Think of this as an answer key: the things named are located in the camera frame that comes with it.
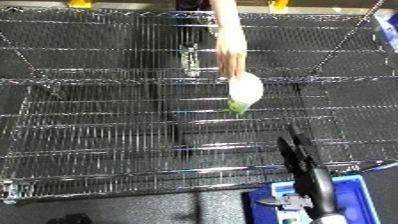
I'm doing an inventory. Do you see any person's hand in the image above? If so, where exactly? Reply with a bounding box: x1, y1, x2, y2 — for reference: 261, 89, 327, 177
213, 33, 251, 80

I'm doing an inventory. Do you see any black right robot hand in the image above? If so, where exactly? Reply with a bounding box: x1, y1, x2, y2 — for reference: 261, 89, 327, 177
254, 122, 347, 218

